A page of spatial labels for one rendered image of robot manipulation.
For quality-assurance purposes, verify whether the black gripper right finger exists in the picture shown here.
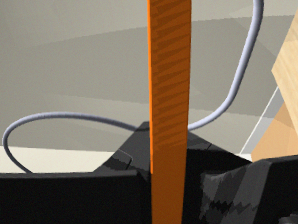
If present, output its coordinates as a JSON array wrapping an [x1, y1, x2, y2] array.
[[181, 131, 298, 224]]

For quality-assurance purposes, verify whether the thin grey wire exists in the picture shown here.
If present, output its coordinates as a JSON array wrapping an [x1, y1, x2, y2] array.
[[3, 0, 265, 173]]

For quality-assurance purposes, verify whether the white loop with orange handle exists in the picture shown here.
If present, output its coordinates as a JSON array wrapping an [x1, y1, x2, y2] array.
[[148, 0, 192, 224]]

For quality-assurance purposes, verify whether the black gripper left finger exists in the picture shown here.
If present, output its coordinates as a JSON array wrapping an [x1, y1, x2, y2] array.
[[0, 120, 153, 224]]

